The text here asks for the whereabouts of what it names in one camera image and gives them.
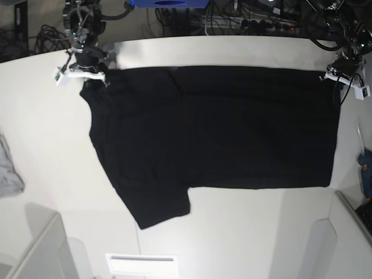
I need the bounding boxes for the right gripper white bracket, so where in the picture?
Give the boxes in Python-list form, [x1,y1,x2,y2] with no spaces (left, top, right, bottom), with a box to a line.
[68,46,111,88]

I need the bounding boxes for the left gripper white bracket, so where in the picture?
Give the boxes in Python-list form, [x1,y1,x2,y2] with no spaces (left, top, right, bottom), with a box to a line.
[319,53,367,88]

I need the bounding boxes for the black T-shirt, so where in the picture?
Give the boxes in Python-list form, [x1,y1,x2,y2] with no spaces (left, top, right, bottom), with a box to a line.
[80,66,341,229]

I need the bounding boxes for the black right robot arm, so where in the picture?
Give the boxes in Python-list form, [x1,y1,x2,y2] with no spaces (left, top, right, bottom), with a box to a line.
[54,1,135,85]

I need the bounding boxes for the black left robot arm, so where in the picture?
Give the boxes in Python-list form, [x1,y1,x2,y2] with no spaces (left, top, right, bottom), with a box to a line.
[306,1,371,87]

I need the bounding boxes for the blue box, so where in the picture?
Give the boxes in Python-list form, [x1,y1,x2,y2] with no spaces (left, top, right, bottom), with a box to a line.
[129,0,209,9]

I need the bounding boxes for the blue glue gun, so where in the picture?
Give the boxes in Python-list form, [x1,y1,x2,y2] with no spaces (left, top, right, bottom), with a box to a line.
[355,121,371,201]

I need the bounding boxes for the grey cloth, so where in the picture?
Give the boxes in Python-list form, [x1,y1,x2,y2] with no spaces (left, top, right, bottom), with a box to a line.
[1,134,25,198]

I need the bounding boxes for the black keyboard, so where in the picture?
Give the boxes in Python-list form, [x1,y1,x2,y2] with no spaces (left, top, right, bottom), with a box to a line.
[356,201,372,233]

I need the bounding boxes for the white tray front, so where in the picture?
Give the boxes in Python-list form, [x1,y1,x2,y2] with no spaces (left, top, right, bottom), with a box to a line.
[106,253,179,277]

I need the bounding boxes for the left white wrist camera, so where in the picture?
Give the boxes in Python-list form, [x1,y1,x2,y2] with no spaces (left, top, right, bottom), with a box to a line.
[352,85,371,101]

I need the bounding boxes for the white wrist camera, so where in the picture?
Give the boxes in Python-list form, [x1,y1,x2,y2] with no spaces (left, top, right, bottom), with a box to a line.
[52,67,70,86]
[352,85,371,101]

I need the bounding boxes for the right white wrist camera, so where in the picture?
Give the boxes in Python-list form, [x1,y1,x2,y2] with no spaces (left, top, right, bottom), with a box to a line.
[52,67,70,86]

